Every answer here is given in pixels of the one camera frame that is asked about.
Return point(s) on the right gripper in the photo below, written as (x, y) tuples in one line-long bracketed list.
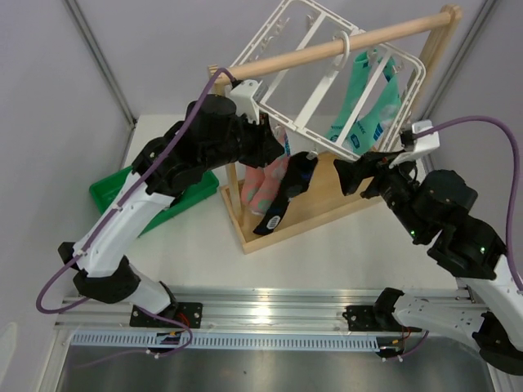
[(350, 173)]

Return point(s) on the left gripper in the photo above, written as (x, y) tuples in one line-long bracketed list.
[(266, 146)]

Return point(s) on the pink sock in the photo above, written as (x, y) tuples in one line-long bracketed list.
[(253, 179), (272, 176)]

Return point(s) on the black sock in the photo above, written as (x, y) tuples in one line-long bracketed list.
[(296, 181)]

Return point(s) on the white plastic clip hanger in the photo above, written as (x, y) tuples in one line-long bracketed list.
[(307, 98)]

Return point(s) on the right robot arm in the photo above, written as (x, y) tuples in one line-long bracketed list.
[(436, 212)]

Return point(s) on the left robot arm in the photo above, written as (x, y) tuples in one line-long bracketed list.
[(212, 134)]

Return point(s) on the left green blue sock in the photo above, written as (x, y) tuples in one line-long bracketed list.
[(360, 71)]

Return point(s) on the green blue sock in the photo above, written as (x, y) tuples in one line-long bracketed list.
[(366, 131), (360, 71)]

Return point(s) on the wooden hanging rack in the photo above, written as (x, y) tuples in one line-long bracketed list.
[(426, 38)]

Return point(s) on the right green blue sock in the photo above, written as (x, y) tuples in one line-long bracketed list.
[(366, 131)]

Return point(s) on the green plastic bin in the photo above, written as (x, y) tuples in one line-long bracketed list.
[(105, 191)]

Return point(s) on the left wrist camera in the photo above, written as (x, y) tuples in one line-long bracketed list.
[(246, 96)]

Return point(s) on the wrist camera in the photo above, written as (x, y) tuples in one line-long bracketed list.
[(246, 96), (417, 141)]

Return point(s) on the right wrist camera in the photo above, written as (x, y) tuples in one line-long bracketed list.
[(417, 141)]

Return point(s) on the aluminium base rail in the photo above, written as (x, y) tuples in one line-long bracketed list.
[(261, 310)]

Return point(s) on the white slotted cable duct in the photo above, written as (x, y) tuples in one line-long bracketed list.
[(242, 341)]

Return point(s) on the aluminium frame post right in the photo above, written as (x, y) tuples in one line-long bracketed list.
[(450, 69)]

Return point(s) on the aluminium frame post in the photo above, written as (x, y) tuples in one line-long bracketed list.
[(450, 69), (89, 39)]

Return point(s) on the aluminium frame post left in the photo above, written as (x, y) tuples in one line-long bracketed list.
[(89, 39)]

